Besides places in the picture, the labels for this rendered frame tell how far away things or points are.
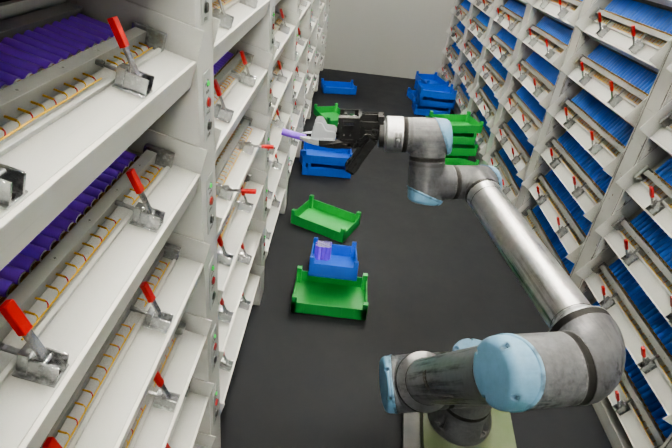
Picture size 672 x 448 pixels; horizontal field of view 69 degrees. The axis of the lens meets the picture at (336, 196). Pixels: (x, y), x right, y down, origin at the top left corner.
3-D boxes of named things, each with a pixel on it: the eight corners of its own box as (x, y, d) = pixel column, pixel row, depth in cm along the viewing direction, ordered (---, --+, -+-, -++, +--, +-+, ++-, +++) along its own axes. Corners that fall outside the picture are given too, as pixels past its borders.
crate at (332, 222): (359, 224, 254) (361, 211, 250) (342, 243, 238) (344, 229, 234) (310, 206, 265) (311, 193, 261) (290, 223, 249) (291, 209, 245)
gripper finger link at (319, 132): (299, 119, 122) (336, 119, 122) (299, 141, 125) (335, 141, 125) (299, 123, 119) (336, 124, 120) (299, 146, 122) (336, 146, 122)
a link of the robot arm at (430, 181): (456, 207, 124) (460, 158, 121) (412, 207, 121) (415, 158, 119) (441, 199, 133) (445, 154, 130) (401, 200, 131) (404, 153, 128)
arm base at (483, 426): (485, 394, 155) (494, 374, 150) (494, 452, 139) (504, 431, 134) (426, 384, 156) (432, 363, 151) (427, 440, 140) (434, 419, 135)
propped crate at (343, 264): (312, 253, 229) (313, 236, 227) (354, 257, 229) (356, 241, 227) (307, 275, 199) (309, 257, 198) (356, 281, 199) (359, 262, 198)
